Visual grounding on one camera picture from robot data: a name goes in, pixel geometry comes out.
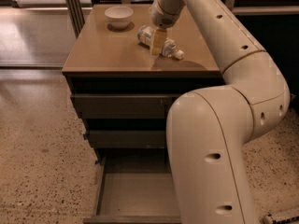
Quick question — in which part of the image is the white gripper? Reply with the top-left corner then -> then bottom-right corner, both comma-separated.
150,1 -> 175,56

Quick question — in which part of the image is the blue labelled plastic bottle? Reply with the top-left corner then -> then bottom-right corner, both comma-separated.
137,25 -> 184,60

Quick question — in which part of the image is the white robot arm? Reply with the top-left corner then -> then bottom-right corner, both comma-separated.
150,0 -> 290,224

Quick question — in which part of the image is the brown drawer cabinet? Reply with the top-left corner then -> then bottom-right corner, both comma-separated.
62,3 -> 225,224

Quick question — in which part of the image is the top drawer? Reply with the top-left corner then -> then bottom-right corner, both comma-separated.
71,94 -> 178,119

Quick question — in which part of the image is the open bottom drawer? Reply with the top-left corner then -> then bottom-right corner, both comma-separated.
83,155 -> 181,224

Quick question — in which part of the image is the white ceramic bowl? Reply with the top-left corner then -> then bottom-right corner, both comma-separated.
105,6 -> 134,30

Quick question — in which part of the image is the white power strip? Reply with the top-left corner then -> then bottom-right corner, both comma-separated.
263,207 -> 299,224

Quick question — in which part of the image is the metal frame post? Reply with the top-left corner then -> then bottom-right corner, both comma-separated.
65,0 -> 85,37

